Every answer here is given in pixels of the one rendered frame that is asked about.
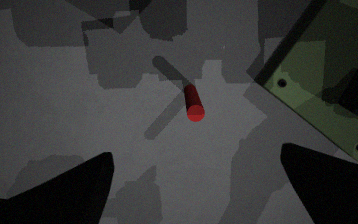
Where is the dark red peg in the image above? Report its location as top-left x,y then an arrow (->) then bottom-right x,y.
184,84 -> 205,122

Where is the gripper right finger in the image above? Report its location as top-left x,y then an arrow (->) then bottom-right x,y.
280,143 -> 358,224

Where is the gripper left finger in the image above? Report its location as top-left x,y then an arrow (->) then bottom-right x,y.
0,152 -> 114,224

